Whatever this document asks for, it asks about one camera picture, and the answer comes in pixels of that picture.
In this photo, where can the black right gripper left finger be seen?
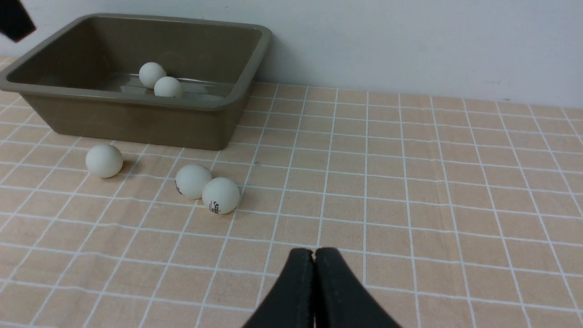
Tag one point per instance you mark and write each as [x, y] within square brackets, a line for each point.
[289, 302]

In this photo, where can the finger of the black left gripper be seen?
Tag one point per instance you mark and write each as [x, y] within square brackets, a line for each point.
[15, 22]

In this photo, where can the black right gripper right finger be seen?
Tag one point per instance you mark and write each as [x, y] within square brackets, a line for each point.
[340, 300]

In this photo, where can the plain white ball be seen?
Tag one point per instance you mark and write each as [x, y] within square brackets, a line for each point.
[104, 160]

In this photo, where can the olive green plastic bin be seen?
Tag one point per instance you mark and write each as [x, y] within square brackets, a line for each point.
[83, 79]

